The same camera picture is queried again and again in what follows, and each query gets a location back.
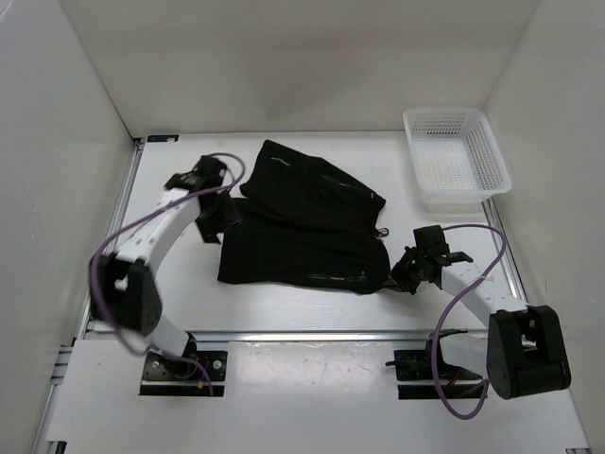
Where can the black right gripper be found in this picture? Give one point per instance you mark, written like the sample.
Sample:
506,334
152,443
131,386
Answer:
397,272

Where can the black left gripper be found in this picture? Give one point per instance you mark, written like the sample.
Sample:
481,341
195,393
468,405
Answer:
232,218

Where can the black shorts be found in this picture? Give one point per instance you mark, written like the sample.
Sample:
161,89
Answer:
307,223

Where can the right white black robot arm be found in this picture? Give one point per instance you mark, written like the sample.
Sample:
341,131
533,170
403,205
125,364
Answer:
523,352

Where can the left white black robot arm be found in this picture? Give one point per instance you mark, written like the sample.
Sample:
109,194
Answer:
122,276

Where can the small dark corner label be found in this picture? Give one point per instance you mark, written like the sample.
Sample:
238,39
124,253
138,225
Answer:
163,138

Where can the white perforated plastic basket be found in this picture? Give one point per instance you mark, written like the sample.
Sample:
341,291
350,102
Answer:
457,162

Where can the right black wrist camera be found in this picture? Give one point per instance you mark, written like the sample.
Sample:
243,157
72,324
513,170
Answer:
431,245

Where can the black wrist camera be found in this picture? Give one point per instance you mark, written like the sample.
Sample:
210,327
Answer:
431,245
208,172

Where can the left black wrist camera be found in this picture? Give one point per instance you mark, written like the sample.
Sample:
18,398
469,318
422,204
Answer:
208,172

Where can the silver aluminium table rail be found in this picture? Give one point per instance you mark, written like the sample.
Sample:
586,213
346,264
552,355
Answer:
193,298

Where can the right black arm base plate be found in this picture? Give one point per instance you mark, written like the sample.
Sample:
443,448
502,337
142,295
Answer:
415,380

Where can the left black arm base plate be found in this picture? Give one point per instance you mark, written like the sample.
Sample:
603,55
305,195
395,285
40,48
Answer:
165,377

